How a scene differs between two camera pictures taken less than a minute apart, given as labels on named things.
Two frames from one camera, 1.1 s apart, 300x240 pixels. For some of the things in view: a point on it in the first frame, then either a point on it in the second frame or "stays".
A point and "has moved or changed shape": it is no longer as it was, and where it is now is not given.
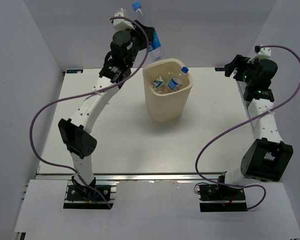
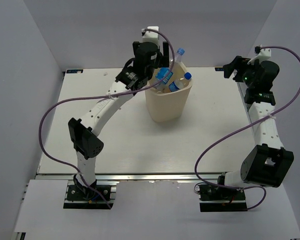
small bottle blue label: (178, 80) has moved or changed shape
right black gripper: (238, 62) stays
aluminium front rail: (129, 177) stays
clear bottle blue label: (155, 48) to (165, 74)
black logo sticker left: (74, 71) stays
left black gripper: (150, 31) to (162, 59)
